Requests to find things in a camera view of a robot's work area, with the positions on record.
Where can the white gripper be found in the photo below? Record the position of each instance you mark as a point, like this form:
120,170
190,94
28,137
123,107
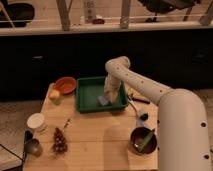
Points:
111,88

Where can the tan cloth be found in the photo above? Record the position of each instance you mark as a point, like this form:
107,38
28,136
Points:
129,90

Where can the dark brown bowl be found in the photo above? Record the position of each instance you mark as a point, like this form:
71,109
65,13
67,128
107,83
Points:
137,136

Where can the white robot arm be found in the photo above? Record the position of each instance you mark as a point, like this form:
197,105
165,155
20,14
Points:
183,137

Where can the dark red disc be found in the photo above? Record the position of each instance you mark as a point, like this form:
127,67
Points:
98,21

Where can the black handled spoon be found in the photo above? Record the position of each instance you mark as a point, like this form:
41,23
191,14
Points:
139,112

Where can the green plastic tray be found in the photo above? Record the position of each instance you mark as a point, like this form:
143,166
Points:
87,93

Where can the yellow green apple toy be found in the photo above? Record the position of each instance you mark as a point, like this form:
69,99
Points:
54,95

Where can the green utensil in bowl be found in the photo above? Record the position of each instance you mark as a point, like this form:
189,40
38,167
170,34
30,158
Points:
146,140

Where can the white bottle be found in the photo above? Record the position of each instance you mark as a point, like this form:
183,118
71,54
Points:
89,10

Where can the white cup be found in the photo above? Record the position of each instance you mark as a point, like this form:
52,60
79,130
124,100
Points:
36,122

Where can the black chair left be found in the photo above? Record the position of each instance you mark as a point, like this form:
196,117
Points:
20,13

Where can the black office chair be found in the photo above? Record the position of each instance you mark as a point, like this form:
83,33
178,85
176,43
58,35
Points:
166,6

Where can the orange bowl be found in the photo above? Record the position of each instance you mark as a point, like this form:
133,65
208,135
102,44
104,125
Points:
65,85

